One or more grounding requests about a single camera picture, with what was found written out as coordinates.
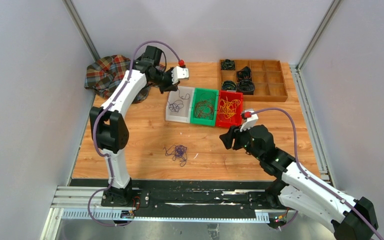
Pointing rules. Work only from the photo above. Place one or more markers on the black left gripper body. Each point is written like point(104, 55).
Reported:
point(166, 79)

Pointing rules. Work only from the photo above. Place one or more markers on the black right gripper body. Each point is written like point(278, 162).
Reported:
point(242, 139)

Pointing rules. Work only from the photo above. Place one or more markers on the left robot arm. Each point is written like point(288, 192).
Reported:
point(109, 130)

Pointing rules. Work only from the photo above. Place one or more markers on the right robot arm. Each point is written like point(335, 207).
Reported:
point(295, 187)

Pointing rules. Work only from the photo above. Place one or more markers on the white plastic bin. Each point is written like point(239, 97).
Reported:
point(179, 105)

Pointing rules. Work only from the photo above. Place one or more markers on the red plastic bin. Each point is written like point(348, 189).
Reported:
point(229, 109)

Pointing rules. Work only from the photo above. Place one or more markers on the green plastic bin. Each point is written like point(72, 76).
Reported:
point(204, 107)

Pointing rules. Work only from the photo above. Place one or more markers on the plaid flannel shirt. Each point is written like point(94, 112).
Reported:
point(104, 76)

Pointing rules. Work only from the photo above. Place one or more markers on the wooden compartment tray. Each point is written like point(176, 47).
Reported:
point(258, 80)

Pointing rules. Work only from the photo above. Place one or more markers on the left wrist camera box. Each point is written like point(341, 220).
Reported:
point(179, 74)

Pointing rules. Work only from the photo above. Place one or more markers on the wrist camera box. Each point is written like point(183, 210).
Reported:
point(179, 74)
point(249, 119)

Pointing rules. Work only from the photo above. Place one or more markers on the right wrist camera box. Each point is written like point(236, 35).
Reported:
point(249, 119)

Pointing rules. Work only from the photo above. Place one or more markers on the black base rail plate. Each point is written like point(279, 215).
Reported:
point(190, 199)

